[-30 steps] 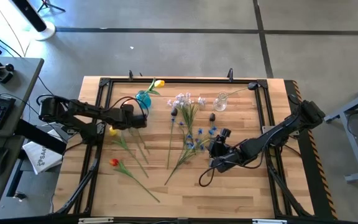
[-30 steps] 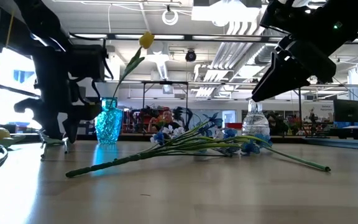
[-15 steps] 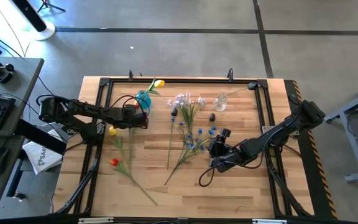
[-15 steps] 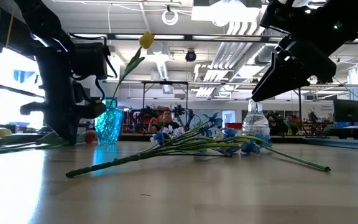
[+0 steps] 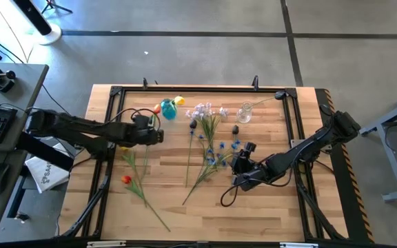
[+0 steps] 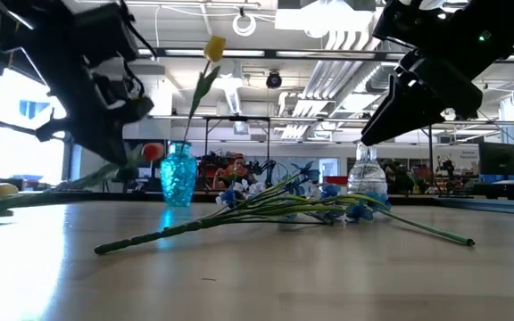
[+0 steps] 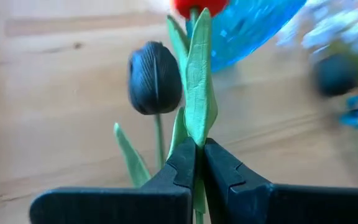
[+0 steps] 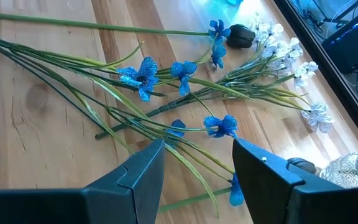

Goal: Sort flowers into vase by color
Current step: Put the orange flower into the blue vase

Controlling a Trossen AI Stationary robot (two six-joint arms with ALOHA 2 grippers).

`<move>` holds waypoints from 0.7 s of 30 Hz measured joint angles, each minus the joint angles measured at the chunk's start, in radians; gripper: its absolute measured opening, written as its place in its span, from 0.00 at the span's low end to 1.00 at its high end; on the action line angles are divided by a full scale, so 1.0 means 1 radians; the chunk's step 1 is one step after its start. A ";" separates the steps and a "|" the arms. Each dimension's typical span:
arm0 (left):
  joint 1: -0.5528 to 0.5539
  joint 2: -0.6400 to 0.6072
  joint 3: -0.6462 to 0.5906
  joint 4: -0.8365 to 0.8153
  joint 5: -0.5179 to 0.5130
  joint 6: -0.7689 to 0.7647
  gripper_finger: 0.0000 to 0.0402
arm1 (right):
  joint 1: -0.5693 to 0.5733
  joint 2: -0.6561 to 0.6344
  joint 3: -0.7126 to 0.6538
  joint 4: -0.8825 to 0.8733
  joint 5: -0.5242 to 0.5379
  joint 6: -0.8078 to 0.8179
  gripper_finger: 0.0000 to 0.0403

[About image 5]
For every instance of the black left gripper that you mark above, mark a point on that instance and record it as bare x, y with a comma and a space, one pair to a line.
140, 136

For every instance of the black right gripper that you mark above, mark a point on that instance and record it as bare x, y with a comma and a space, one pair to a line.
250, 168

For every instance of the black tulip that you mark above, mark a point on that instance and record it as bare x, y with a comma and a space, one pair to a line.
280, 95
235, 129
193, 124

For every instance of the red tulip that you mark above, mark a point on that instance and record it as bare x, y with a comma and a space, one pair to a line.
126, 179
157, 109

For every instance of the blue flower bunch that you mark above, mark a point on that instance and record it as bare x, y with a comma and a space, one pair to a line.
211, 160

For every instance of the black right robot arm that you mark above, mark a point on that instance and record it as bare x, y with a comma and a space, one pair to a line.
305, 151

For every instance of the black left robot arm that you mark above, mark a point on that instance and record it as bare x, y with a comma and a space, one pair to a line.
81, 127

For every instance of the blue glass vase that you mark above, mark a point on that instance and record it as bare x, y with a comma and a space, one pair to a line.
168, 109

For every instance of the clear glass vase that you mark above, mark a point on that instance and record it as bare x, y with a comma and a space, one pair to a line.
244, 115

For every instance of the grey desk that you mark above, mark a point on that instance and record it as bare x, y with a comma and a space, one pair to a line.
22, 89

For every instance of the black panel white base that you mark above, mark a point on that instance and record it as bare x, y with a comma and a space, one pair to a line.
50, 36

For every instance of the small black floor object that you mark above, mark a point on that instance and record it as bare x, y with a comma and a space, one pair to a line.
22, 217

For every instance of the black tripod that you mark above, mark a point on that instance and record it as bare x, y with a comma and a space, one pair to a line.
52, 4

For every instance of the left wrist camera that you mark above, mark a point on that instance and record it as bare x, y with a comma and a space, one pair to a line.
141, 121

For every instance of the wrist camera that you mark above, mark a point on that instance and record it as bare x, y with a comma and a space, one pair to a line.
248, 182
141, 121

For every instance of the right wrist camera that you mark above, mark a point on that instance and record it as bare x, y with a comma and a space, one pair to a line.
248, 182

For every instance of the silver metal bracket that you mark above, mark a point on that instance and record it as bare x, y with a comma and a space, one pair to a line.
105, 244
298, 245

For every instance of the grey metal table frame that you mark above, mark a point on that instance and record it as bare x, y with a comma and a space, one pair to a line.
393, 162

